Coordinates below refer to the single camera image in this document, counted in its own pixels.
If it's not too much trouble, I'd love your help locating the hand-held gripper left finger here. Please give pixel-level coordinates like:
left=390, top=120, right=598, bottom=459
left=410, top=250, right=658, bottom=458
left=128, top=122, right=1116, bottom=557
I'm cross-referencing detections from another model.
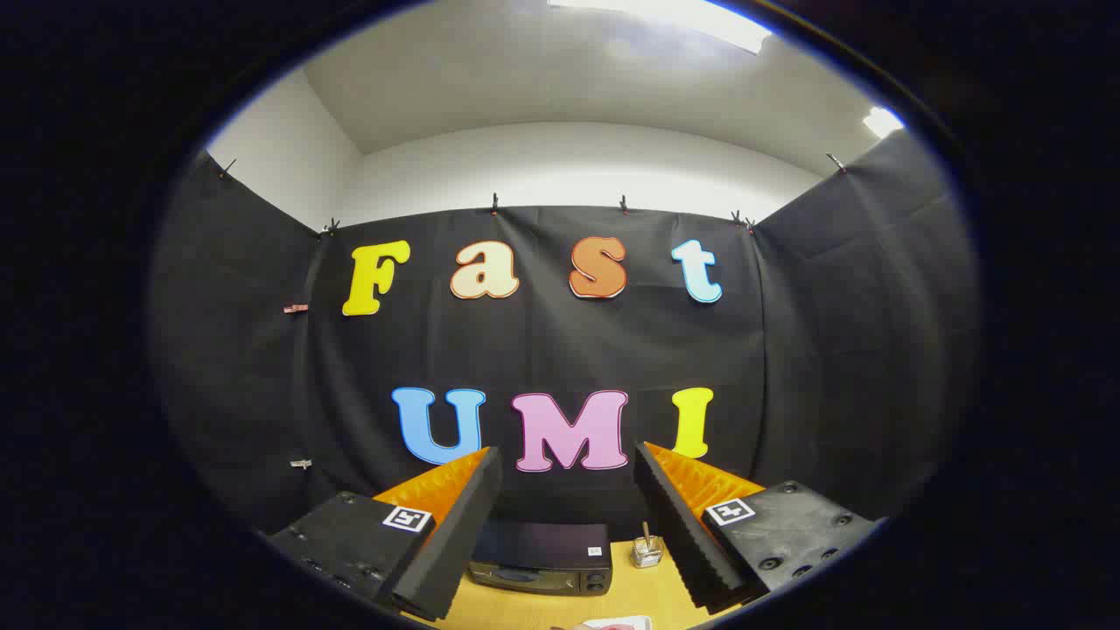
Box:
left=265, top=446, right=505, bottom=624

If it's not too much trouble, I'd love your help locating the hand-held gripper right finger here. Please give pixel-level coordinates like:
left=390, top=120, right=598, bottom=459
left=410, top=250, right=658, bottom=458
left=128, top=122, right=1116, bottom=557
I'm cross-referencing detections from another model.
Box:
left=633, top=441, right=880, bottom=612

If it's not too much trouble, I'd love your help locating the black toaster oven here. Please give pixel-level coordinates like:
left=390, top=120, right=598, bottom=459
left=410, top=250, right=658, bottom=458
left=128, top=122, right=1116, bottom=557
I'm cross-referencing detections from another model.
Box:
left=466, top=522, right=613, bottom=598

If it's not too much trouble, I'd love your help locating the glass jar with stick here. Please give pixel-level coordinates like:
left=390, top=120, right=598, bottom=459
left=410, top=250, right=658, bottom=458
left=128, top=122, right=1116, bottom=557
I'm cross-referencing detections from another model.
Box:
left=632, top=522, right=664, bottom=570

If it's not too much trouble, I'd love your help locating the row of black cloth clips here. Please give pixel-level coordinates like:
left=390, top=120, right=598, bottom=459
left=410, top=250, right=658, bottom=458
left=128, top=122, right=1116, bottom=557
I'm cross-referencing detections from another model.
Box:
left=219, top=153, right=847, bottom=235

